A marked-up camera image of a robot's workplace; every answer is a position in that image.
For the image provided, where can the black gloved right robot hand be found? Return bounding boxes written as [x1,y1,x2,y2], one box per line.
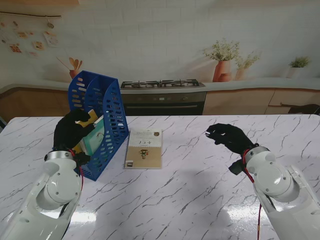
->
[205,123,260,156]

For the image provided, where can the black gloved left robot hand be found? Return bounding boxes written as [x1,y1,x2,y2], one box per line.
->
[52,108,96,152]

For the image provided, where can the teal book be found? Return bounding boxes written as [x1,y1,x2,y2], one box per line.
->
[81,114,106,156]

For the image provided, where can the yellow book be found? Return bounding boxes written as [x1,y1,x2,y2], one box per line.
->
[73,109,100,155]

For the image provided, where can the beige and white book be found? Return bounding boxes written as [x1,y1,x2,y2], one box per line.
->
[124,128,163,170]

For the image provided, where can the blue perforated plastic file rack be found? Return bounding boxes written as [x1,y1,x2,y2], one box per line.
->
[67,69,130,182]

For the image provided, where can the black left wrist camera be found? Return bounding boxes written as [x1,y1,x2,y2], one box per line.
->
[74,152,91,166]

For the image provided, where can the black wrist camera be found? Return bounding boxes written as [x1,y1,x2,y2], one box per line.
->
[229,161,245,176]
[74,152,91,166]

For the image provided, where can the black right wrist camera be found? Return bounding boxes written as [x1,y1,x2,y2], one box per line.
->
[229,161,245,176]

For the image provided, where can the left arm red black cables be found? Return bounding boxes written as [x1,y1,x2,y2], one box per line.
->
[59,148,86,218]

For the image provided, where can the arm red black cables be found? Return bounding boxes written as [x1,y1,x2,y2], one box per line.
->
[241,149,263,240]
[59,148,86,218]

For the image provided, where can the right arm red black cables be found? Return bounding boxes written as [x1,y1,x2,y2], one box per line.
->
[241,149,263,240]

